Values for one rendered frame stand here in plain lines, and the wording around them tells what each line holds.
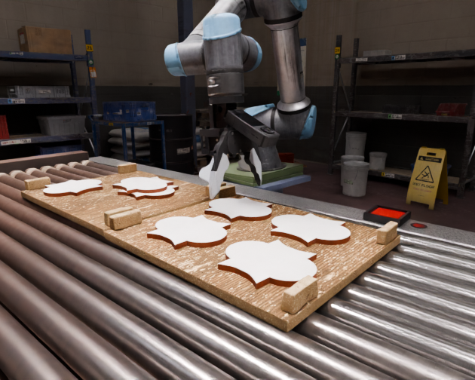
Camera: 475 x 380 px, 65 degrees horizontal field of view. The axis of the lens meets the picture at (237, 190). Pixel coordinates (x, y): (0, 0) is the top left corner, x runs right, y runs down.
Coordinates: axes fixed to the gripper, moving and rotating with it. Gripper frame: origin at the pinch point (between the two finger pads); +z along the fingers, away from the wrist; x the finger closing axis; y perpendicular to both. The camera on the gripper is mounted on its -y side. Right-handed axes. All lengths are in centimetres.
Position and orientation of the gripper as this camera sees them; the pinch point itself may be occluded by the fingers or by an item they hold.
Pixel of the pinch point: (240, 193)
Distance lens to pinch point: 78.5
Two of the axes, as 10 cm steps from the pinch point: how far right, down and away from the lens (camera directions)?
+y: -7.3, -0.9, 6.7
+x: -6.8, 1.9, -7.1
